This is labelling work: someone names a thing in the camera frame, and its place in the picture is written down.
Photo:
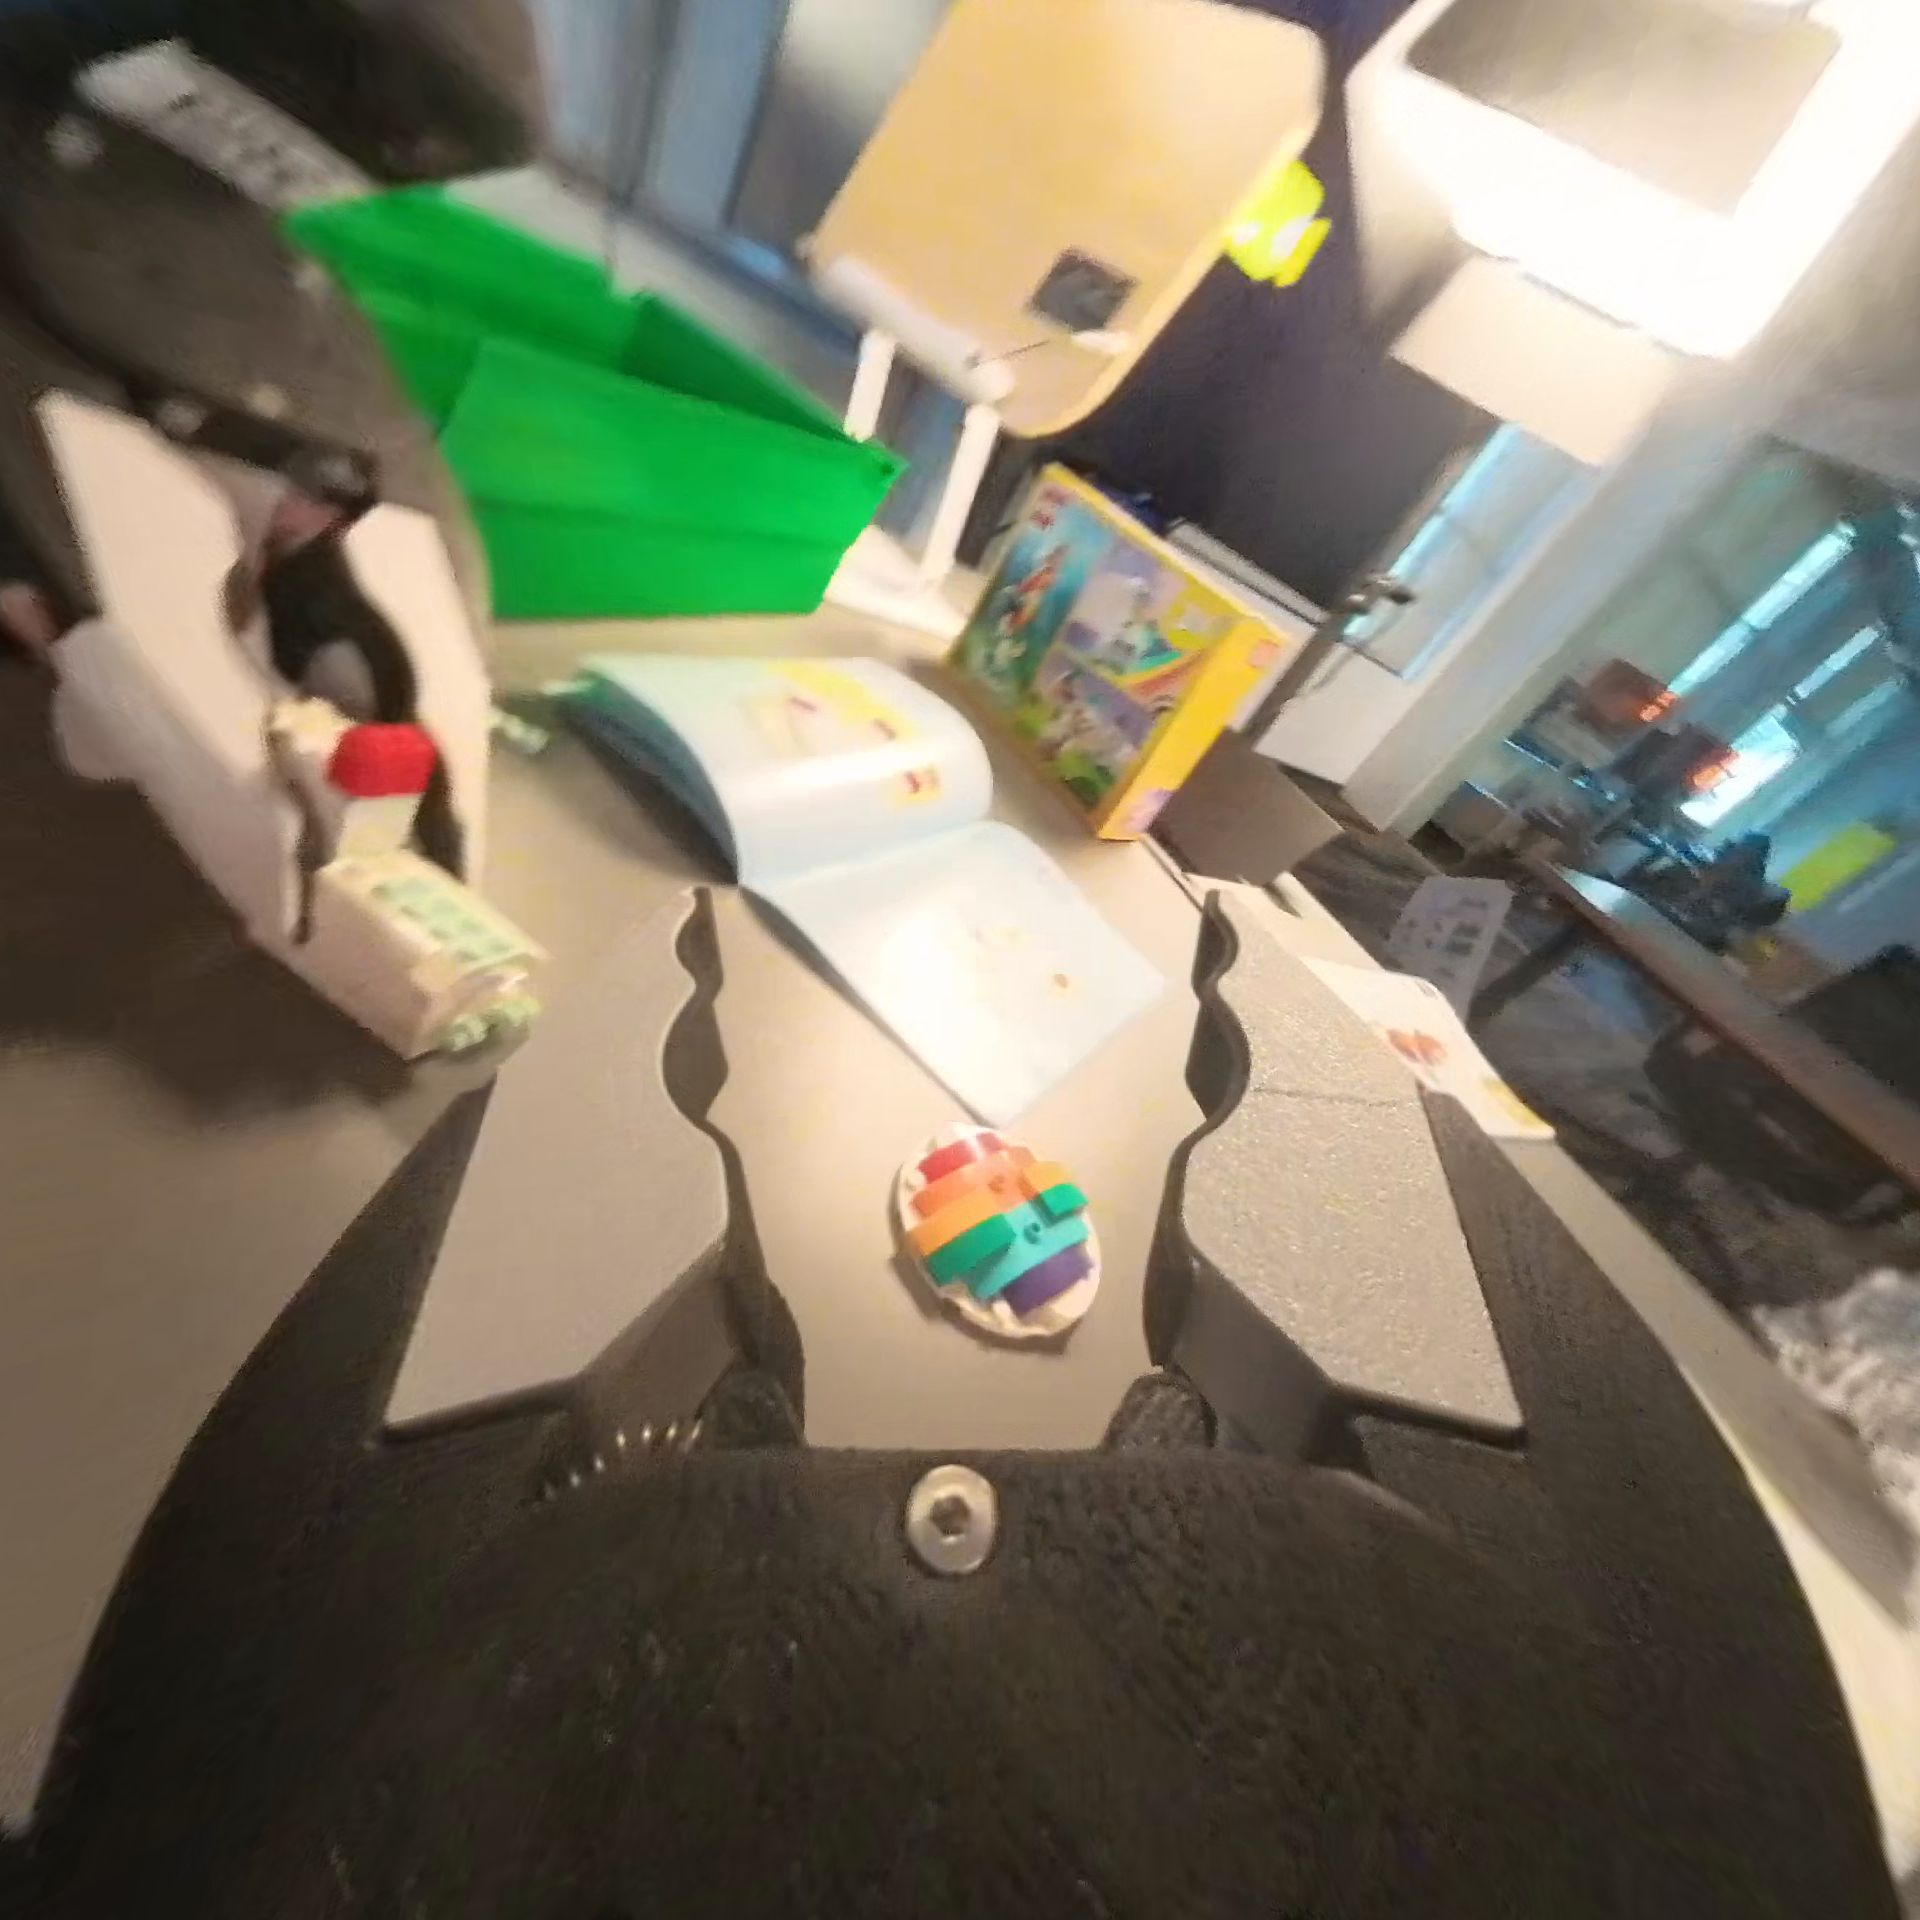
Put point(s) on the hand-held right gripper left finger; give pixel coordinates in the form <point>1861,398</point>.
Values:
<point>586,1246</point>

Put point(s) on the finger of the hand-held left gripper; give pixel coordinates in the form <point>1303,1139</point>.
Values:
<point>444,646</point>
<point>150,602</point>

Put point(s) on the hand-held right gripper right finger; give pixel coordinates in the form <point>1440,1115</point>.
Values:
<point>1335,1230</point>

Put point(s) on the small red lego brick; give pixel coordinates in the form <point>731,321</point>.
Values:
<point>379,756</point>

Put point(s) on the white and green lego build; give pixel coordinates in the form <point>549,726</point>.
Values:
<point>421,946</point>

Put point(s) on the small green lego piece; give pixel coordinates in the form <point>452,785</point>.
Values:
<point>521,732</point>

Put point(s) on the small closed lego leaflet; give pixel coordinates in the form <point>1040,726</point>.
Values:
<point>1442,1051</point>

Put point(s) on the round rainbow lego build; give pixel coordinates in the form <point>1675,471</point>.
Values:
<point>998,1230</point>

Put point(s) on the open lego instruction booklet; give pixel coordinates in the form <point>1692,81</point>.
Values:
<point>871,810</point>

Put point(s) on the yellow lego set box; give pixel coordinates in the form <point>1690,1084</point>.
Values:
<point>1112,646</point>

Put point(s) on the white printed sign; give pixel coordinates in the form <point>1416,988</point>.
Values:
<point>1454,939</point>

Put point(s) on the black flat plate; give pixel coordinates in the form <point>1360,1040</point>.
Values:
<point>1246,810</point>

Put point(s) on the long brown table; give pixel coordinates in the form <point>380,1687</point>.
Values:
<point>1756,1037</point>

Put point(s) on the bubble wrap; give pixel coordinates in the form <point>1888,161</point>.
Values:
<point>1853,1364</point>

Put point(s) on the black light stand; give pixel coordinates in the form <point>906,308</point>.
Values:
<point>1328,646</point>

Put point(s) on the black screen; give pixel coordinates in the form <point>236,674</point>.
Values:
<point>1276,419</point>

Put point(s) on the white light panel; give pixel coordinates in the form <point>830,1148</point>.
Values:
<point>1620,150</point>

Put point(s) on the yellow camera sticker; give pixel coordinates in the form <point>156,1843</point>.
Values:
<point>1276,223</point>

